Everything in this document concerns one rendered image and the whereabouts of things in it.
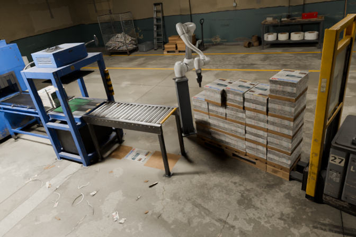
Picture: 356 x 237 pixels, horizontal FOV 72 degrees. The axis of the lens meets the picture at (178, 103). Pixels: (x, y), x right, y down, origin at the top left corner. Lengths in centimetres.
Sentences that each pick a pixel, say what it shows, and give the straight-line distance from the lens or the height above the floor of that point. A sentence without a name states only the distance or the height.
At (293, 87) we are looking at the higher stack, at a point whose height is 123.
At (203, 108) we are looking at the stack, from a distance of 355.
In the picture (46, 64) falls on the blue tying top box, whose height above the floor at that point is 159.
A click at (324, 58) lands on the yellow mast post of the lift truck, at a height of 162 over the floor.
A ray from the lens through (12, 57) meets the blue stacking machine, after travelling 596.
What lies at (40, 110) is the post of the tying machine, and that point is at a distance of 423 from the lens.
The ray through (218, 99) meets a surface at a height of 92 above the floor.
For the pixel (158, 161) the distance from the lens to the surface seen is 380.
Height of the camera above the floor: 230
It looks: 25 degrees down
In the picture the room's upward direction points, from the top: 9 degrees counter-clockwise
